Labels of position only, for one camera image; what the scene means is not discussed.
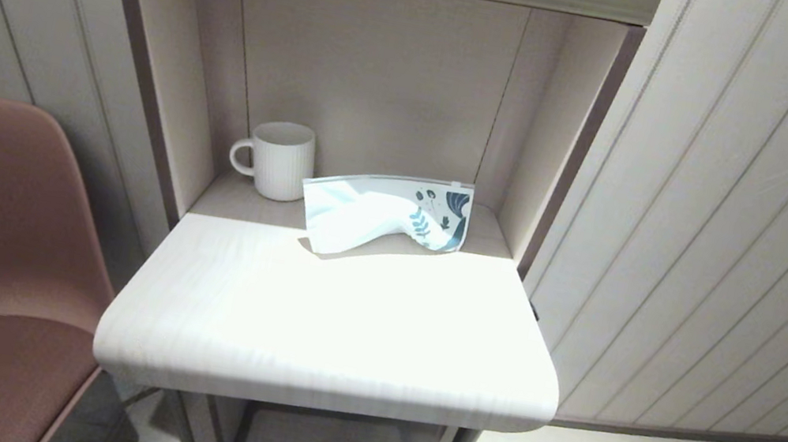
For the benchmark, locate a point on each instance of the white floral plastic bag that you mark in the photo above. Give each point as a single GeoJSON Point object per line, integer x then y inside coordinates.
{"type": "Point", "coordinates": [363, 216]}

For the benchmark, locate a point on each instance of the white ribbed ceramic mug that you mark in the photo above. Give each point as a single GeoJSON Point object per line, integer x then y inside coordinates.
{"type": "Point", "coordinates": [284, 159]}

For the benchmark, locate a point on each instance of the light wooden shelf desk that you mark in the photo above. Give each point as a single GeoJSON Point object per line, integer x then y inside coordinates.
{"type": "Point", "coordinates": [344, 325]}

